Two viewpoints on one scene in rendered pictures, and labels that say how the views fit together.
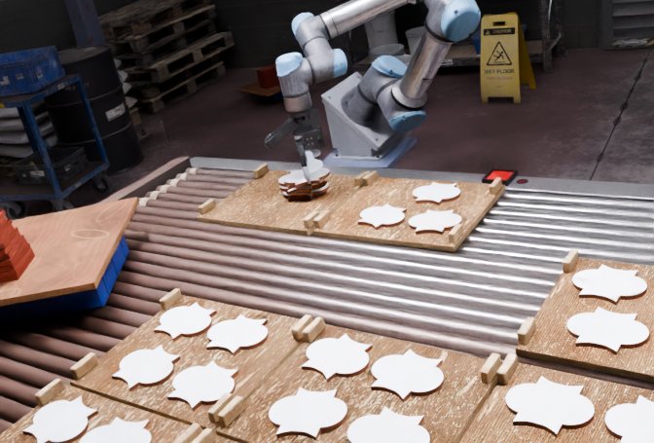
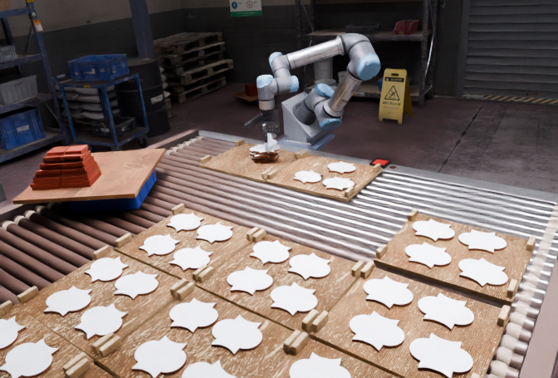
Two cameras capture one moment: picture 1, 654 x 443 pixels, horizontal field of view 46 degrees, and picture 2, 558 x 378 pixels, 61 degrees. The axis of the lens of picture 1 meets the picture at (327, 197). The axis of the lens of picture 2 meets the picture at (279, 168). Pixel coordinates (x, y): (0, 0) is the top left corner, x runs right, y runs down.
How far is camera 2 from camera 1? 10 cm
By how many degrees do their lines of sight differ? 0
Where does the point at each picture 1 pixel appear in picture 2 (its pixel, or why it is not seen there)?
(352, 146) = (296, 135)
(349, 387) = (276, 270)
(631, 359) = (438, 272)
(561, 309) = (403, 241)
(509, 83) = (396, 111)
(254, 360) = (222, 248)
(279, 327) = (239, 232)
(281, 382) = (237, 262)
